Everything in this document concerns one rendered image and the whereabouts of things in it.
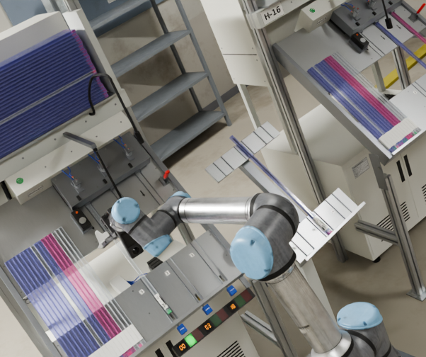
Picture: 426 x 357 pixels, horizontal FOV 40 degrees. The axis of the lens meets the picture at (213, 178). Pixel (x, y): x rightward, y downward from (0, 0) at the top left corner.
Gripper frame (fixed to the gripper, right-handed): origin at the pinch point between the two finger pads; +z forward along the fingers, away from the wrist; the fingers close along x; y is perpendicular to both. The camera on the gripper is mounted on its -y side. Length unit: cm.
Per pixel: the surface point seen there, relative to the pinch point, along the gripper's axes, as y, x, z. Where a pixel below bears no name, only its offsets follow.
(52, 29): 80, -26, 9
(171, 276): -21.2, -8.2, 7.0
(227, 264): -29.6, -26.8, 5.4
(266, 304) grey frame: -51, -33, 14
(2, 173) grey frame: 42.9, 18.2, 12.9
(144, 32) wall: 168, -177, 284
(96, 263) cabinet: 4, 0, 86
